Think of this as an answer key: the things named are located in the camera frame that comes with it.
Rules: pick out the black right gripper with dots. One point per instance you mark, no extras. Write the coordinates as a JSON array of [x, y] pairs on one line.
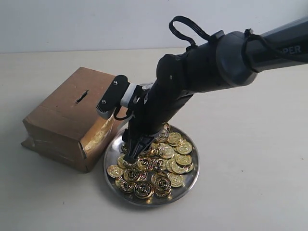
[[158, 105]]

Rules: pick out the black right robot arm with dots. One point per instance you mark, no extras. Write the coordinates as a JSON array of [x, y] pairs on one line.
[[211, 62]]

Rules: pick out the brown cardboard coin box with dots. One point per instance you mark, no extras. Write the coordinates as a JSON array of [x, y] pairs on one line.
[[66, 127]]

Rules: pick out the round silver metal plate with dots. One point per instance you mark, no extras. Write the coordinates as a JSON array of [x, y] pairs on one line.
[[152, 166]]

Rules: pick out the gold coin inner left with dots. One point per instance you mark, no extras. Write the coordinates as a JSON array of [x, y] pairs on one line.
[[131, 175]]

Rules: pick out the gold coin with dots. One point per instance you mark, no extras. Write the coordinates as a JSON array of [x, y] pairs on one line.
[[162, 184], [176, 180], [184, 148], [143, 189], [114, 171], [131, 175], [124, 186], [174, 138]]

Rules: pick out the gold coin far left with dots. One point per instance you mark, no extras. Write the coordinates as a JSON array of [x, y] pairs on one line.
[[114, 171]]

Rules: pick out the gold coin plate centre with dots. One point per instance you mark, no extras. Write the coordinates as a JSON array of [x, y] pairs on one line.
[[166, 151]]

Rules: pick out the gold coin front left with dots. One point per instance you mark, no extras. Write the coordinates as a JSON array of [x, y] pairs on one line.
[[124, 186]]

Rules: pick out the gold coin right edge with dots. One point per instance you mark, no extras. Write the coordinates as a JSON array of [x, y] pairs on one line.
[[183, 160]]

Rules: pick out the gold coin right front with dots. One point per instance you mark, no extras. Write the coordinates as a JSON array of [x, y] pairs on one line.
[[176, 180]]

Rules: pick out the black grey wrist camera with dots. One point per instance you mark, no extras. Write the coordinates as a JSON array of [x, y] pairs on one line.
[[120, 99]]

